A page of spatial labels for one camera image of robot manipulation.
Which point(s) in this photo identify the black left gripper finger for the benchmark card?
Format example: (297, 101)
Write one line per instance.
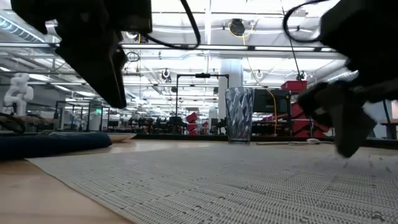
(122, 81)
(93, 71)

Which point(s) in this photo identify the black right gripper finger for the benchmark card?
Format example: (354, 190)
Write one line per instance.
(353, 130)
(317, 102)

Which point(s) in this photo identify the clear faceted drinking glass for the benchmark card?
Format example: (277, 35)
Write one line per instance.
(239, 115)

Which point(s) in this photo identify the dark blue cloth napkin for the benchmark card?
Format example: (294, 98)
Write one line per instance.
(46, 146)

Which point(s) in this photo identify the grey woven placemat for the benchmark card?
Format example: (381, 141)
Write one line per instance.
(217, 186)

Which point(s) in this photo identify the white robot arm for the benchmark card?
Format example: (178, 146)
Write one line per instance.
(18, 93)

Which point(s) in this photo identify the large red bin stack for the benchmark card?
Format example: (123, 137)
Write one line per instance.
(308, 124)

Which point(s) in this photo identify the single red bin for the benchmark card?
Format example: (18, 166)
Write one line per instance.
(293, 85)

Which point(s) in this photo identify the black slanted pole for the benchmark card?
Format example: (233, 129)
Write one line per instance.
(388, 121)

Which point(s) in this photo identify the silver spoon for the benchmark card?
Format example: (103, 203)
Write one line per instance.
(312, 140)

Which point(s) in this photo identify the dark cluttered workbench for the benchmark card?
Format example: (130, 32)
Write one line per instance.
(155, 126)

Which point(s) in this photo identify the wooden workbench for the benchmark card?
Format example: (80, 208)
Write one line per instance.
(37, 119)

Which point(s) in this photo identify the black gantry stand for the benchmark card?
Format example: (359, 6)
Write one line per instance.
(202, 75)

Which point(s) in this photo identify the small red bin stack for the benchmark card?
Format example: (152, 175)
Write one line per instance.
(192, 123)

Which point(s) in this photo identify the white pillar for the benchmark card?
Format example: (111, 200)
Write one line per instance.
(230, 77)

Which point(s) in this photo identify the black rack frame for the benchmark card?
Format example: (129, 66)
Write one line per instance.
(56, 116)

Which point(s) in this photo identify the black round overhead camera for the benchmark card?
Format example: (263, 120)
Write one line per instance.
(237, 27)

